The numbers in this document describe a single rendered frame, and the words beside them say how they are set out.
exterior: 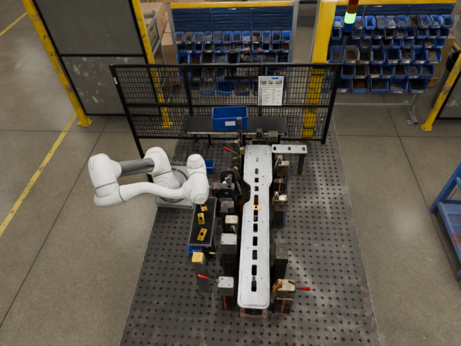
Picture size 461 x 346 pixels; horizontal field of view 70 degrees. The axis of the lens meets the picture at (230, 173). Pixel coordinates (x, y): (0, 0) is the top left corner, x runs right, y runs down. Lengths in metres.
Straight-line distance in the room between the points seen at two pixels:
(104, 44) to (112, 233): 2.17
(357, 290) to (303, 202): 0.79
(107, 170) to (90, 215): 1.93
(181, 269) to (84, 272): 1.33
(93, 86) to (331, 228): 3.45
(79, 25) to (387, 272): 4.10
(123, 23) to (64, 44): 0.83
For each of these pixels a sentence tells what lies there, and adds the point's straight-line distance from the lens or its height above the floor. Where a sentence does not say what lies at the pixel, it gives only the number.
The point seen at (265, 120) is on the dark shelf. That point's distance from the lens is 3.01.
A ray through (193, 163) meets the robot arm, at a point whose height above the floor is 1.61.
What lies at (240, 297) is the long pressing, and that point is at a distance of 2.04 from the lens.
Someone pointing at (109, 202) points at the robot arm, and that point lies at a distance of 2.06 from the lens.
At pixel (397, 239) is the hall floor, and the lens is 3.69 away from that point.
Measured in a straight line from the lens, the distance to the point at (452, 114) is 5.07.
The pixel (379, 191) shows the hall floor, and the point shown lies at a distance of 4.01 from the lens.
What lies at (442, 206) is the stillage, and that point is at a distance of 3.88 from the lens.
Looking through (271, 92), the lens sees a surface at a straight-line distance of 2.91.
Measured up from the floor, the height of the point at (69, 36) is 1.28.
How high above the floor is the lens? 2.90
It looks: 47 degrees down
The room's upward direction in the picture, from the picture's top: 4 degrees counter-clockwise
